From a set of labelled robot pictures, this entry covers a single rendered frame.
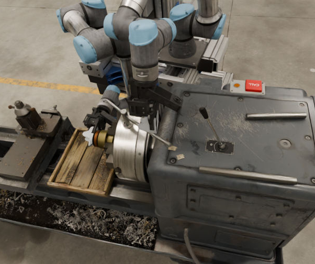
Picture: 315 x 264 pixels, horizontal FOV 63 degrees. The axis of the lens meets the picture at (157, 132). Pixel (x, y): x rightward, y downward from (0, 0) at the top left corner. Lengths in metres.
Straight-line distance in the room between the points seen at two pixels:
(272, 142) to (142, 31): 0.55
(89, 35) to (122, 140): 0.45
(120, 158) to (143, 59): 0.43
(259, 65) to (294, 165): 2.54
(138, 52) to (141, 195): 0.73
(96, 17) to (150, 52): 0.86
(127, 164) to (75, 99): 2.18
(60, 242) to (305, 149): 1.83
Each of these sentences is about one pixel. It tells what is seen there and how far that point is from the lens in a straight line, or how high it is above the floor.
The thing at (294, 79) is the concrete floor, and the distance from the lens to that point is 3.26.
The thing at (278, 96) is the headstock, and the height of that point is 1.26.
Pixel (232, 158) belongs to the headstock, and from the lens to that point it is 0.87.
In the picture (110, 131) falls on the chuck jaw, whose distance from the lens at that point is 1.14.
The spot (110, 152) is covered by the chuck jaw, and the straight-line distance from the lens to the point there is 1.09.
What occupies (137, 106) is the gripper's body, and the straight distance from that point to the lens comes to 0.78.
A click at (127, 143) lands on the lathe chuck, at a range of 0.98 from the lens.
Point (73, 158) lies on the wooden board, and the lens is 1.42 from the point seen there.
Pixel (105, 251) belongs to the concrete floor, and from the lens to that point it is 2.11.
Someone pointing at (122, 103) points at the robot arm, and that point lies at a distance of 1.40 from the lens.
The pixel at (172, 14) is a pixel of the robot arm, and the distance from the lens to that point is 1.32.
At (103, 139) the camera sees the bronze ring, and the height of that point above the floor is 1.12.
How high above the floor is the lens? 1.98
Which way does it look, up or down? 51 degrees down
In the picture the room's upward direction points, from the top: 8 degrees counter-clockwise
